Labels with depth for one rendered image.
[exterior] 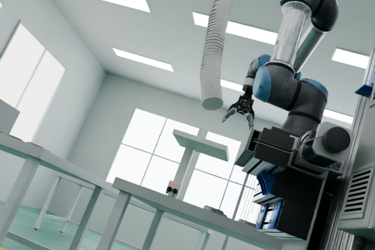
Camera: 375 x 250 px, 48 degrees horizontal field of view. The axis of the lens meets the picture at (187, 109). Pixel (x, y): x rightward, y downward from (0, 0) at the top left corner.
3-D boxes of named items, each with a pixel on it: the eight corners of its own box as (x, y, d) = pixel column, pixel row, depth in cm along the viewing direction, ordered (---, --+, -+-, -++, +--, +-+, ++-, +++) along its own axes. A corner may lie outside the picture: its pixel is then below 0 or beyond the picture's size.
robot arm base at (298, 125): (324, 147, 138) (332, 120, 141) (280, 131, 140) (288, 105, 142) (311, 155, 153) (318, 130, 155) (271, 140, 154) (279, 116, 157)
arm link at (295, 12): (296, 105, 142) (329, -17, 162) (255, 89, 142) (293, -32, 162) (283, 116, 153) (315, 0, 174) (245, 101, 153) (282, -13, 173)
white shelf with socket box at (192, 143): (203, 215, 252) (227, 145, 264) (148, 195, 261) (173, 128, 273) (208, 220, 285) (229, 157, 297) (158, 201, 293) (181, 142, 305)
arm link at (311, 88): (327, 121, 143) (337, 86, 147) (291, 106, 143) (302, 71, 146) (312, 128, 155) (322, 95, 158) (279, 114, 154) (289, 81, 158)
